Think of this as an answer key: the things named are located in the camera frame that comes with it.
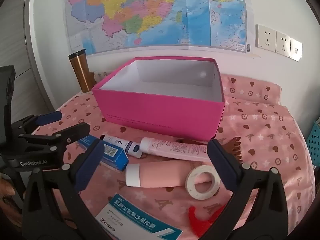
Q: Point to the grey wardrobe door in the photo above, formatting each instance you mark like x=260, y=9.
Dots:
x=20, y=42

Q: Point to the white tape roll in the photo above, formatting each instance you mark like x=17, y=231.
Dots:
x=191, y=187

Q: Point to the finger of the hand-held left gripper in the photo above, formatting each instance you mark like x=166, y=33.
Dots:
x=50, y=117
x=75, y=130

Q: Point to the pink cardboard box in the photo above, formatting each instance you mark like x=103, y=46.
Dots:
x=155, y=112

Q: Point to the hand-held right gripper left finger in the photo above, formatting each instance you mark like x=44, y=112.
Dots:
x=87, y=166

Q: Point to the red plastic piece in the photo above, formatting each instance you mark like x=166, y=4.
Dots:
x=193, y=217

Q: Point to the person's left hand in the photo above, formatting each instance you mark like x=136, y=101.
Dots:
x=6, y=187

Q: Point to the blue and white medicine box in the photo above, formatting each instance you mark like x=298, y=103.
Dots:
x=115, y=155

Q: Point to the pink printed blanket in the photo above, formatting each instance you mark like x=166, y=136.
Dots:
x=262, y=135

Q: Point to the brown comb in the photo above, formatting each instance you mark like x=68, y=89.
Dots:
x=231, y=150

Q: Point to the colourful wall map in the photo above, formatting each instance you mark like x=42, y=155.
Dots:
x=150, y=10

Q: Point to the white star-print cloth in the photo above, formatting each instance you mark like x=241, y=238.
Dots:
x=100, y=75

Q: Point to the brown travel mug black lid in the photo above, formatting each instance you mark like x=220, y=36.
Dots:
x=80, y=70

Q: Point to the white wall socket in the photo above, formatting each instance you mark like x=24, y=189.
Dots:
x=296, y=50
x=265, y=37
x=283, y=42

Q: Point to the white bottle black cap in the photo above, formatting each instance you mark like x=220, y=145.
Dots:
x=117, y=142

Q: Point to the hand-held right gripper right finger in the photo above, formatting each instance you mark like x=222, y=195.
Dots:
x=223, y=166

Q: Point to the translucent pink tube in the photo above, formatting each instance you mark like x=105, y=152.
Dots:
x=175, y=148

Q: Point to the white medicine box blue stripe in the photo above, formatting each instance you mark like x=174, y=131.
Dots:
x=135, y=217

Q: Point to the pink bottle white cap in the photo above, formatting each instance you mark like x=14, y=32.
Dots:
x=155, y=175

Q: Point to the blue plastic basket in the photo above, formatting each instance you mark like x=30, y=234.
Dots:
x=313, y=142

